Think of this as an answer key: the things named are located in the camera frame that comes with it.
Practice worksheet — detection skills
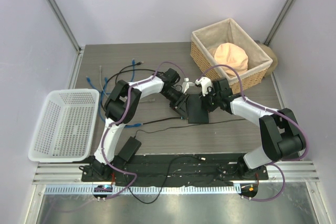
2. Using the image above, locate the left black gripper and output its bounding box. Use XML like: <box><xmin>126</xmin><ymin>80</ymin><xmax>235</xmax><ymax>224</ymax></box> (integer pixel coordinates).
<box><xmin>161</xmin><ymin>88</ymin><xmax>190</xmax><ymax>120</ymax></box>

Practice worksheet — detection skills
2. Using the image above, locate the black ethernet cable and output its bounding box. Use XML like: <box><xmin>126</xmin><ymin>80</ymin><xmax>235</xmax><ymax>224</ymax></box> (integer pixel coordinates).
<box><xmin>98</xmin><ymin>61</ymin><xmax>158</xmax><ymax>120</ymax></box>
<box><xmin>136</xmin><ymin>118</ymin><xmax>184</xmax><ymax>127</ymax></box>

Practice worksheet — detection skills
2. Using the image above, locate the black network switch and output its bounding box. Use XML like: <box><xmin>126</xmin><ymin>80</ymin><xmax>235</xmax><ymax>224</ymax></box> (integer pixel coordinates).
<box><xmin>187</xmin><ymin>94</ymin><xmax>209</xmax><ymax>124</ymax></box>

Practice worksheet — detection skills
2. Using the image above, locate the grey ethernet cable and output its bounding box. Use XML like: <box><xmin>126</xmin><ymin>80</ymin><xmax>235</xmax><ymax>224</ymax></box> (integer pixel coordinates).
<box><xmin>98</xmin><ymin>65</ymin><xmax>155</xmax><ymax>103</ymax></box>

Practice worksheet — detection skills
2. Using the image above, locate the blue ethernet cable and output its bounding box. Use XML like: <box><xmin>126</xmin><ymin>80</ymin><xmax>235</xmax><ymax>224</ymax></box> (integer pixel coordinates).
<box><xmin>101</xmin><ymin>77</ymin><xmax>144</xmax><ymax>129</ymax></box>
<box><xmin>85</xmin><ymin>58</ymin><xmax>139</xmax><ymax>96</ymax></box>

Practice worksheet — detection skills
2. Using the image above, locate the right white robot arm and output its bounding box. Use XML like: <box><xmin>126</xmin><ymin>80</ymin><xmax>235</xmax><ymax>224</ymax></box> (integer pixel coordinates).
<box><xmin>195</xmin><ymin>77</ymin><xmax>308</xmax><ymax>179</ymax></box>

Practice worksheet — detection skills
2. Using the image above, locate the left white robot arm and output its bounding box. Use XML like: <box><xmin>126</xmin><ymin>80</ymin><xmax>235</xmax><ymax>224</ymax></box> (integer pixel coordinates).
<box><xmin>89</xmin><ymin>68</ymin><xmax>184</xmax><ymax>182</ymax></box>

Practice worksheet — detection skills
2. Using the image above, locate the peach cloth bundle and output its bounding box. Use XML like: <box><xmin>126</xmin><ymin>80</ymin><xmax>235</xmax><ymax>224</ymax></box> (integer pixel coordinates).
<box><xmin>212</xmin><ymin>42</ymin><xmax>248</xmax><ymax>74</ymax></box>

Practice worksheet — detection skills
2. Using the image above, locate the wicker basket with liner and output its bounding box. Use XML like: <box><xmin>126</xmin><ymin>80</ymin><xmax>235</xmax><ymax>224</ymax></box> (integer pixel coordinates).
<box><xmin>191</xmin><ymin>18</ymin><xmax>273</xmax><ymax>93</ymax></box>

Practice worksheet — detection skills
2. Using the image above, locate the black power adapter brick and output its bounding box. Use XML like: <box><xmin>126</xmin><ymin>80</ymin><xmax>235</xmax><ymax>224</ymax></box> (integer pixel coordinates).
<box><xmin>117</xmin><ymin>136</ymin><xmax>142</xmax><ymax>162</ymax></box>

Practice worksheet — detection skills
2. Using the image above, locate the tan cloth behind basket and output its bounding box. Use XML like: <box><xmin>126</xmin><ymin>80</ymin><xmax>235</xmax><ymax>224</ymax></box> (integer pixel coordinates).
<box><xmin>256</xmin><ymin>40</ymin><xmax>279</xmax><ymax>78</ymax></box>

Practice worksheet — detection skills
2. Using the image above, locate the white plastic basket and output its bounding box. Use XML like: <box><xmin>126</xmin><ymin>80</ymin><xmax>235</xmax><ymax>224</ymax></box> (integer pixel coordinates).
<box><xmin>28</xmin><ymin>89</ymin><xmax>100</xmax><ymax>163</ymax></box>

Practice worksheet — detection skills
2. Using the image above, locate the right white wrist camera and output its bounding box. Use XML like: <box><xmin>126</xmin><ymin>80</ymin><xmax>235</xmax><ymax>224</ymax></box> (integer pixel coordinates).
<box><xmin>195</xmin><ymin>77</ymin><xmax>213</xmax><ymax>97</ymax></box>

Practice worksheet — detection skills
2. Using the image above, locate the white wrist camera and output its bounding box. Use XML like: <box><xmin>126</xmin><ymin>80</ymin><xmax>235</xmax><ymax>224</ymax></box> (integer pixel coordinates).
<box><xmin>181</xmin><ymin>78</ymin><xmax>195</xmax><ymax>93</ymax></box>
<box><xmin>195</xmin><ymin>77</ymin><xmax>213</xmax><ymax>97</ymax></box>

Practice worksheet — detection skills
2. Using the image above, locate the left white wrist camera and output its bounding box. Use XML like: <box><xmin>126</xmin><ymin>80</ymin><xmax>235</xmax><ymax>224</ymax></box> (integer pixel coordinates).
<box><xmin>181</xmin><ymin>78</ymin><xmax>195</xmax><ymax>93</ymax></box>

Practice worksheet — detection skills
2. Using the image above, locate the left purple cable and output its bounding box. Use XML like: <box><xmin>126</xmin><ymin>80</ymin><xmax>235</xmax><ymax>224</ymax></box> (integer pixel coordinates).
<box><xmin>52</xmin><ymin>61</ymin><xmax>188</xmax><ymax>213</ymax></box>

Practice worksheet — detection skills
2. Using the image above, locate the purple cable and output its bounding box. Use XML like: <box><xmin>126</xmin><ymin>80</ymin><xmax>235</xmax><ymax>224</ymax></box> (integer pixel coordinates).
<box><xmin>199</xmin><ymin>64</ymin><xmax>310</xmax><ymax>201</ymax></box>
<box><xmin>52</xmin><ymin>61</ymin><xmax>188</xmax><ymax>213</ymax></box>

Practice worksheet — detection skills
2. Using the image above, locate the black power cord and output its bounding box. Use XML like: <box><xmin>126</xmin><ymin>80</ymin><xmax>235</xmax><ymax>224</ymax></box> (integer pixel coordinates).
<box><xmin>125</xmin><ymin>118</ymin><xmax>246</xmax><ymax>205</ymax></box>

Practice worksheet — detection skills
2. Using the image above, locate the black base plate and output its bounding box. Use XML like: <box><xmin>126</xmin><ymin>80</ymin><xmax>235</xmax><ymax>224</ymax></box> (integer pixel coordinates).
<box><xmin>79</xmin><ymin>153</ymin><xmax>269</xmax><ymax>187</ymax></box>

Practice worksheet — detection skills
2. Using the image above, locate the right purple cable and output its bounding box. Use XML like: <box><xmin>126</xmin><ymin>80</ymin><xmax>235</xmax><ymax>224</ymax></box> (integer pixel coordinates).
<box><xmin>199</xmin><ymin>64</ymin><xmax>310</xmax><ymax>201</ymax></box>

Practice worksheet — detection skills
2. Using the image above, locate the white slotted cable duct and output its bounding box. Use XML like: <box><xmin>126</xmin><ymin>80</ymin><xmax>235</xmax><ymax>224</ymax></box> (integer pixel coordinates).
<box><xmin>44</xmin><ymin>184</ymin><xmax>241</xmax><ymax>195</ymax></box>

